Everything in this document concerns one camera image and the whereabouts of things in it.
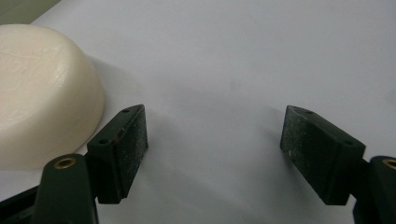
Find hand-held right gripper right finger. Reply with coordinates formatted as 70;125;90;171
279;105;396;224

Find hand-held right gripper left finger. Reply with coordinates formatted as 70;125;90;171
31;104;149;224

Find cream round bowl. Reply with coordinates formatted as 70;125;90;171
0;23;106;172

